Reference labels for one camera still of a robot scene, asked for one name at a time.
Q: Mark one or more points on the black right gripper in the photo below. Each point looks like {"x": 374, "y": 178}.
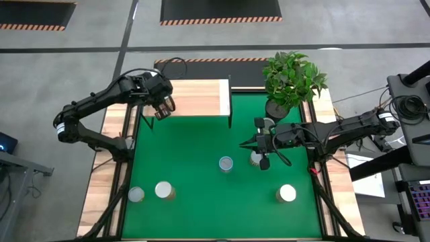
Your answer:
{"x": 267, "y": 141}

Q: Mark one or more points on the small blue corn can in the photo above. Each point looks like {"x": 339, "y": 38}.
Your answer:
{"x": 225, "y": 163}

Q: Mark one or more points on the grey side table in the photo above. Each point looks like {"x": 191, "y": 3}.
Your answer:
{"x": 20, "y": 163}

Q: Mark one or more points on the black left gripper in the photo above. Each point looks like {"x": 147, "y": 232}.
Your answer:
{"x": 154, "y": 87}

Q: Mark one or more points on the dark electronic device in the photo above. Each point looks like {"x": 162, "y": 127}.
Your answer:
{"x": 6, "y": 142}

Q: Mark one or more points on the green beans can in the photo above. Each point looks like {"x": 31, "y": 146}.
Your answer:
{"x": 163, "y": 189}

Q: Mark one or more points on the red tag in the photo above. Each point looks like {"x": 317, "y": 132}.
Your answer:
{"x": 313, "y": 170}

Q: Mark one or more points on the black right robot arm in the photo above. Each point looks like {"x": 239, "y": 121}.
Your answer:
{"x": 352, "y": 129}

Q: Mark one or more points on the black table frame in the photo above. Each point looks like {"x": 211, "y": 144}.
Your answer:
{"x": 331, "y": 205}

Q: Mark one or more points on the black striped floor mat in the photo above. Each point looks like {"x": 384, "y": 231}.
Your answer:
{"x": 33, "y": 11}
{"x": 218, "y": 10}

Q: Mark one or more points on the black beam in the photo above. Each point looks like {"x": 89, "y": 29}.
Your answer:
{"x": 379, "y": 164}

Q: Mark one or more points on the orange can grey lid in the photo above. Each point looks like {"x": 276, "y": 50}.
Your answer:
{"x": 287, "y": 193}

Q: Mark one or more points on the wooden table border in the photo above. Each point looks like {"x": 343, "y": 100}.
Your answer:
{"x": 100, "y": 201}

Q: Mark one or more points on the grey equipment cart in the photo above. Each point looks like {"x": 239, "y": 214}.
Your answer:
{"x": 399, "y": 87}

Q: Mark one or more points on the white sheet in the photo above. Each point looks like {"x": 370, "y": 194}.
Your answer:
{"x": 369, "y": 185}

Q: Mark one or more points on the green table mat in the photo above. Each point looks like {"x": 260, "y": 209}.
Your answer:
{"x": 208, "y": 201}

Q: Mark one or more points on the green leafy plant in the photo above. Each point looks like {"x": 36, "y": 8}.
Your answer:
{"x": 292, "y": 79}

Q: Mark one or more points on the backlit keyboard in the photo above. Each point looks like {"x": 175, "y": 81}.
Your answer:
{"x": 420, "y": 201}

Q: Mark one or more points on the green can grey lid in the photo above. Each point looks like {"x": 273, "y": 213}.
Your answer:
{"x": 136, "y": 194}

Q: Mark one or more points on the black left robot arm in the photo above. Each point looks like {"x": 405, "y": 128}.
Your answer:
{"x": 94, "y": 99}

